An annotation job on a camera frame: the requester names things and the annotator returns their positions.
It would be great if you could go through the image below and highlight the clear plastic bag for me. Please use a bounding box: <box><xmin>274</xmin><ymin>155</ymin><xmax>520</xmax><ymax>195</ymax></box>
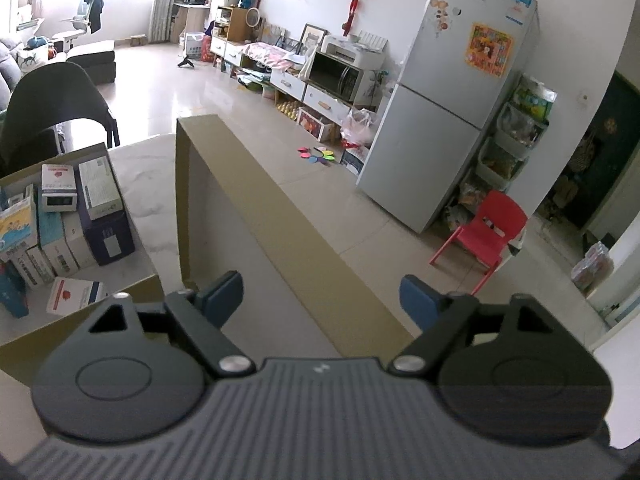
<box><xmin>570</xmin><ymin>242</ymin><xmax>616</xmax><ymax>296</ymax></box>

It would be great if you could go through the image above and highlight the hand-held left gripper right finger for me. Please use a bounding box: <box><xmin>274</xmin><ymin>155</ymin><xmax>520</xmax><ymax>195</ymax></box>
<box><xmin>387</xmin><ymin>275</ymin><xmax>583</xmax><ymax>376</ymax></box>

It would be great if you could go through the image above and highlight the tan cardboard box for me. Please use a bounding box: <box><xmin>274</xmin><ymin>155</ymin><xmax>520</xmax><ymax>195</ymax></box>
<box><xmin>0</xmin><ymin>142</ymin><xmax>166</xmax><ymax>386</ymax></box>

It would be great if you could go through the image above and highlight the dark grey ottoman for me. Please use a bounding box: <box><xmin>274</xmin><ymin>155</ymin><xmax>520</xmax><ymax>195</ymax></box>
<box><xmin>65</xmin><ymin>40</ymin><xmax>117</xmax><ymax>86</ymax></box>

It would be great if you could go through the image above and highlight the white basket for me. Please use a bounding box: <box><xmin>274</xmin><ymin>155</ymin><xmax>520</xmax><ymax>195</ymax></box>
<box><xmin>182</xmin><ymin>32</ymin><xmax>211</xmax><ymax>63</ymax></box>

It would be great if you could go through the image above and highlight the light wooden side desk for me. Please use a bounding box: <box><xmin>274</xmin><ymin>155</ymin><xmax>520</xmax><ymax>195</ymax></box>
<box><xmin>170</xmin><ymin>2</ymin><xmax>211</xmax><ymax>43</ymax></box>

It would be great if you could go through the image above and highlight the dark jacket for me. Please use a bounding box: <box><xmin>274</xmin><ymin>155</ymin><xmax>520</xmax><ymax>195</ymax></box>
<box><xmin>80</xmin><ymin>0</ymin><xmax>104</xmax><ymax>33</ymax></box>

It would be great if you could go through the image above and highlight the silver microwave oven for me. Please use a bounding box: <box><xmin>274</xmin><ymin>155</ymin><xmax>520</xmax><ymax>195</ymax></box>
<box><xmin>307</xmin><ymin>52</ymin><xmax>386</xmax><ymax>103</ymax></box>

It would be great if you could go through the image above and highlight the colourful fridge poster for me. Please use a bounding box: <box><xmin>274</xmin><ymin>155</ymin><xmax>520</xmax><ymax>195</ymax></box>
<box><xmin>465</xmin><ymin>22</ymin><xmax>515</xmax><ymax>78</ymax></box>

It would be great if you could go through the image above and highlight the black dining chair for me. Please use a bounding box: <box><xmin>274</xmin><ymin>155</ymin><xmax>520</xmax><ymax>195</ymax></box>
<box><xmin>0</xmin><ymin>61</ymin><xmax>121</xmax><ymax>176</ymax></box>

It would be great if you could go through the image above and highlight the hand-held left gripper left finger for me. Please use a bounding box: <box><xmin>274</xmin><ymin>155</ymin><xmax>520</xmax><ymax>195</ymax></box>
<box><xmin>55</xmin><ymin>270</ymin><xmax>253</xmax><ymax>376</ymax></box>

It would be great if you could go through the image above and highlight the white marble desktop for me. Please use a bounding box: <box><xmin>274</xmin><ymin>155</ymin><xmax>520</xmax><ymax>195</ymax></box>
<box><xmin>0</xmin><ymin>132</ymin><xmax>201</xmax><ymax>461</ymax></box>

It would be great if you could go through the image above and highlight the white green medicine box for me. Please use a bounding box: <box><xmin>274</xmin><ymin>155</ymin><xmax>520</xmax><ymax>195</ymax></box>
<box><xmin>77</xmin><ymin>156</ymin><xmax>125</xmax><ymax>221</ymax></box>

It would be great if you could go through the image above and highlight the wooden open cabinet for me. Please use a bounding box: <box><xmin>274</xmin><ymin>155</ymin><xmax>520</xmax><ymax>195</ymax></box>
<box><xmin>210</xmin><ymin>6</ymin><xmax>258</xmax><ymax>43</ymax></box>

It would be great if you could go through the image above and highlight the tan cardboard box lid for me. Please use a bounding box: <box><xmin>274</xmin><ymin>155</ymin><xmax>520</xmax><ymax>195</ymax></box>
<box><xmin>175</xmin><ymin>115</ymin><xmax>416</xmax><ymax>361</ymax></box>

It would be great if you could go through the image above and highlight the plain white medicine box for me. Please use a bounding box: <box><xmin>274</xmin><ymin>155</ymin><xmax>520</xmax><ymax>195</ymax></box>
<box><xmin>62</xmin><ymin>212</ymin><xmax>98</xmax><ymax>270</ymax></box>

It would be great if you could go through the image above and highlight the white storage rack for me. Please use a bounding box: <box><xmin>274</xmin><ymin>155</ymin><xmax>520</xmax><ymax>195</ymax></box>
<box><xmin>442</xmin><ymin>72</ymin><xmax>558</xmax><ymax>231</ymax></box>

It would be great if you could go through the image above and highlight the colourful paper flower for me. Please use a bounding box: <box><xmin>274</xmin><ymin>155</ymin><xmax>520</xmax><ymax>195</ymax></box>
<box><xmin>297</xmin><ymin>146</ymin><xmax>335</xmax><ymax>167</ymax></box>

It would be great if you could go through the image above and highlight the dark green door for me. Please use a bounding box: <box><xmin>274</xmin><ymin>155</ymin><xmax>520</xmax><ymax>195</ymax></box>
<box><xmin>532</xmin><ymin>70</ymin><xmax>640</xmax><ymax>231</ymax></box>

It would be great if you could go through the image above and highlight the red printed box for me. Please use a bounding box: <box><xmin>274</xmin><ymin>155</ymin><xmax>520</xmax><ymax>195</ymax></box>
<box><xmin>296</xmin><ymin>107</ymin><xmax>337</xmax><ymax>142</ymax></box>

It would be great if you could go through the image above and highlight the silver fridge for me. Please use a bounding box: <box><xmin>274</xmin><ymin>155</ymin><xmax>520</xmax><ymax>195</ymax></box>
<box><xmin>355</xmin><ymin>0</ymin><xmax>540</xmax><ymax>235</ymax></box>

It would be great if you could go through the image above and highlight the low white drawer cabinet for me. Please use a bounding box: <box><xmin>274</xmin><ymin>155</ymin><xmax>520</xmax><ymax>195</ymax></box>
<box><xmin>210</xmin><ymin>37</ymin><xmax>351</xmax><ymax>126</ymax></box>

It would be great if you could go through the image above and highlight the large blue box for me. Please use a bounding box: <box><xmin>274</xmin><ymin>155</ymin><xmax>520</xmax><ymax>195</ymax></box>
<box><xmin>0</xmin><ymin>260</ymin><xmax>30</xmax><ymax>320</ymax></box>

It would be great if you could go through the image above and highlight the white office chair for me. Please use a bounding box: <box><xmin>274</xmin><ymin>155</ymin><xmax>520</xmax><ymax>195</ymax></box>
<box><xmin>52</xmin><ymin>0</ymin><xmax>104</xmax><ymax>43</ymax></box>

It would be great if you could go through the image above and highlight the dark purple box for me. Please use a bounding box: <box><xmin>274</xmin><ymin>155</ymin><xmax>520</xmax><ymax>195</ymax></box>
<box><xmin>75</xmin><ymin>180</ymin><xmax>136</xmax><ymax>267</ymax></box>

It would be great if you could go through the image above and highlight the white plastic bag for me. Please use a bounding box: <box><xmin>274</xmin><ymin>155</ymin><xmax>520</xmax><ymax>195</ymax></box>
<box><xmin>340</xmin><ymin>107</ymin><xmax>376</xmax><ymax>146</ymax></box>

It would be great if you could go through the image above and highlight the red plastic chair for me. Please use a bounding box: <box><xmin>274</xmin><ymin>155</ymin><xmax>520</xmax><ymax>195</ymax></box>
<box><xmin>430</xmin><ymin>190</ymin><xmax>528</xmax><ymax>286</ymax></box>

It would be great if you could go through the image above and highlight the grey curtain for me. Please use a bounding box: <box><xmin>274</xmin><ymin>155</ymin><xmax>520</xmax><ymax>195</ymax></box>
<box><xmin>147</xmin><ymin>0</ymin><xmax>190</xmax><ymax>45</ymax></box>

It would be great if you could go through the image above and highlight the standing picture frame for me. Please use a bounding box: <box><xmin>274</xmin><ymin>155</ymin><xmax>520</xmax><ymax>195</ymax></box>
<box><xmin>300</xmin><ymin>23</ymin><xmax>328</xmax><ymax>58</ymax></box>

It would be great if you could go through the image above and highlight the pink cloth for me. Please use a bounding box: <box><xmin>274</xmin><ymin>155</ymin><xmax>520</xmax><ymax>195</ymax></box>
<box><xmin>242</xmin><ymin>42</ymin><xmax>306</xmax><ymax>71</ymax></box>

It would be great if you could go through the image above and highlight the white red heart medicine box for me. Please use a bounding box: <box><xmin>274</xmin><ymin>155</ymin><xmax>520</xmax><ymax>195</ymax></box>
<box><xmin>40</xmin><ymin>162</ymin><xmax>78</xmax><ymax>213</ymax></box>
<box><xmin>46</xmin><ymin>276</ymin><xmax>107</xmax><ymax>316</ymax></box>

